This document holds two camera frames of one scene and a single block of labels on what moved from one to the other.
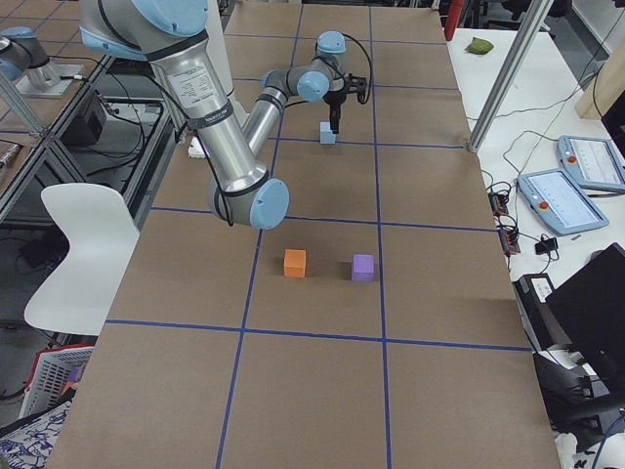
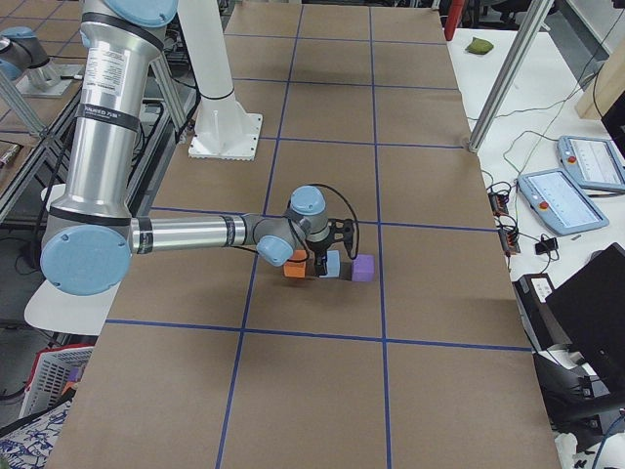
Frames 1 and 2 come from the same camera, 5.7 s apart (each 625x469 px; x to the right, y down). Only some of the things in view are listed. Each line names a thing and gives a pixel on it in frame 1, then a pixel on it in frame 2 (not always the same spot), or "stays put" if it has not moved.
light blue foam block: x=326 y=135 → x=332 y=265
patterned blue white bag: x=31 y=447 stays put
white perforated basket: x=50 y=373 stays put
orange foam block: x=295 y=263 stays put
